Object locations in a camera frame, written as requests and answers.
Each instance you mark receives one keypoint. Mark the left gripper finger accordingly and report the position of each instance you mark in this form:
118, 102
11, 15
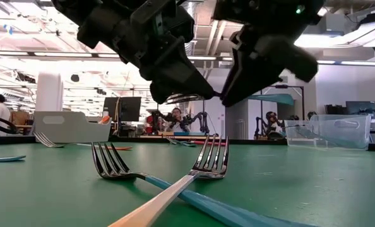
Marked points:
157, 93
178, 72

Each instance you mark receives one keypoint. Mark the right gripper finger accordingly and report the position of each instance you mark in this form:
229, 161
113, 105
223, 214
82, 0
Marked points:
233, 67
253, 69

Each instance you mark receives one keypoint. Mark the forks pair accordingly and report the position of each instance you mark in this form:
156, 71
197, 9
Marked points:
187, 145

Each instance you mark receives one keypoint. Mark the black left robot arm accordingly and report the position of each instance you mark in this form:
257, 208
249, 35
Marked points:
80, 19

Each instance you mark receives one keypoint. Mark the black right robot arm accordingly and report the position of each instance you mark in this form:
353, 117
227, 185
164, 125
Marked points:
285, 8

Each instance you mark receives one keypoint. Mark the black background robot arm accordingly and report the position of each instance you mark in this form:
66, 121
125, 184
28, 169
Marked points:
269, 123
158, 118
200, 119

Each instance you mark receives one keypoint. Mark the red background object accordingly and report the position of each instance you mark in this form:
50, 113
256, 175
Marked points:
148, 124

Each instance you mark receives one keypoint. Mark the black computer monitor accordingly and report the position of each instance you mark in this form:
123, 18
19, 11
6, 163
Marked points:
124, 108

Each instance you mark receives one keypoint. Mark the long ceiling light strip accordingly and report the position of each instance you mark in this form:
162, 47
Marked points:
348, 62

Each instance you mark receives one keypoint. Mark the grey door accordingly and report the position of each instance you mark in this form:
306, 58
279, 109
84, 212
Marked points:
236, 119

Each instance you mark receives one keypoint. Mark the light grey plastic bin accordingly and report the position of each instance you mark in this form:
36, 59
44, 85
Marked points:
74, 129

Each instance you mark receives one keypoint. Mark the clear plastic bin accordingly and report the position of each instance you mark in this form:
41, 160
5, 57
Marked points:
358, 132

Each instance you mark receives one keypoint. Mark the white round column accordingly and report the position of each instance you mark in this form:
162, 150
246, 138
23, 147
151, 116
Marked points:
48, 94

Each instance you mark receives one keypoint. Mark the green table mat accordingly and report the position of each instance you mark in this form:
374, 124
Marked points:
301, 176

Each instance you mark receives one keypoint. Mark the brown cardboard box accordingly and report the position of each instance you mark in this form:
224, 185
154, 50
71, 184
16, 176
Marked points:
20, 118

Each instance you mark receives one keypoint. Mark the black curved bar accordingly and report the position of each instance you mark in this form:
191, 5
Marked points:
4, 123

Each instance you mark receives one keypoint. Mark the black station frame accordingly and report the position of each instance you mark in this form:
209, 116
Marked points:
298, 89

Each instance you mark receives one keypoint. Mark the rectangular air duct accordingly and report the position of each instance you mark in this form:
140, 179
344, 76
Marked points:
348, 28

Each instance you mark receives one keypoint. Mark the black table frame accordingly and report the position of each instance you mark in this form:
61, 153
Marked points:
253, 142

